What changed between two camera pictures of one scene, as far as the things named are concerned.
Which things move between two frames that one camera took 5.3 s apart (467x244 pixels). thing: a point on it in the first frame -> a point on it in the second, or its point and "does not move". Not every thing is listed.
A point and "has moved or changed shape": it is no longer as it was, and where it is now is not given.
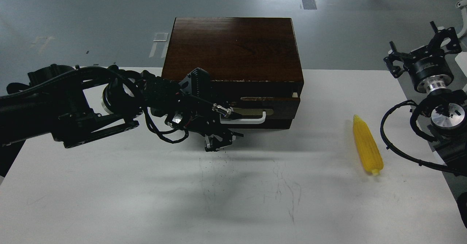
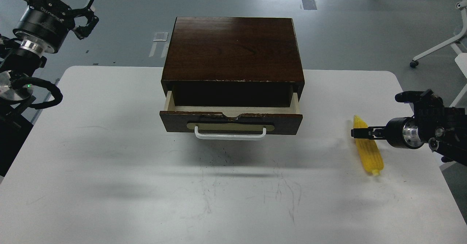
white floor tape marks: (159, 37) does not move
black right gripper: (428, 67) -> (402, 133)
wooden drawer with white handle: (261, 115) has moved or changed shape
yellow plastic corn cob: (371, 154) does not move
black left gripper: (196, 112) -> (45, 22)
